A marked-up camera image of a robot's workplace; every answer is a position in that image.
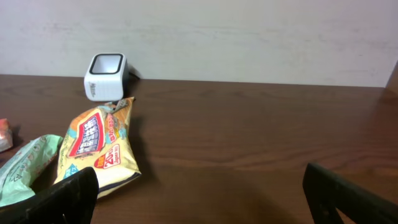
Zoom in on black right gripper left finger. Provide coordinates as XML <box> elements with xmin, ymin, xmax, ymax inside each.
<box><xmin>1</xmin><ymin>167</ymin><xmax>99</xmax><ymax>224</ymax></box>

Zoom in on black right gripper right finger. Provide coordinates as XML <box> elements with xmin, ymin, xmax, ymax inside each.
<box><xmin>302</xmin><ymin>163</ymin><xmax>397</xmax><ymax>224</ymax></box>

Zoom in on mint green tissue pack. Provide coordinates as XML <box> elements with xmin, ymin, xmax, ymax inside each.
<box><xmin>1</xmin><ymin>134</ymin><xmax>63</xmax><ymax>207</ymax></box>

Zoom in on yellow orange snack bag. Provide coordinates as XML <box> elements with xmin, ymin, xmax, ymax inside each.
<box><xmin>55</xmin><ymin>97</ymin><xmax>141</xmax><ymax>198</ymax></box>

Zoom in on small orange snack packet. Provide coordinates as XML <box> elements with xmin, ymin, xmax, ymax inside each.
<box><xmin>0</xmin><ymin>119</ymin><xmax>13</xmax><ymax>152</ymax></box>

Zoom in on white barcode scanner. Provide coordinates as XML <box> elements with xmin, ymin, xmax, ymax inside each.
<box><xmin>83</xmin><ymin>53</ymin><xmax>129</xmax><ymax>101</ymax></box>

